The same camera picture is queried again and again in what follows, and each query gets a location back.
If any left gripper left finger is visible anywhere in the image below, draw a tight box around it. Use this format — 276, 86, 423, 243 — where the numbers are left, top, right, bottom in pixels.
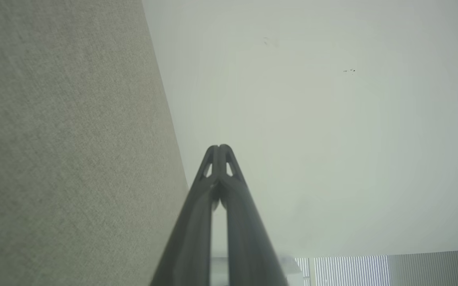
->
149, 145, 220, 286

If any ribbed white panel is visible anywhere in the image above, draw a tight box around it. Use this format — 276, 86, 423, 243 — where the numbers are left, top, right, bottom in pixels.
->
295, 249, 458, 286

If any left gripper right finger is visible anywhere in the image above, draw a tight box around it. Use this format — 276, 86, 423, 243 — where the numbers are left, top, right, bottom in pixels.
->
219, 144, 290, 286

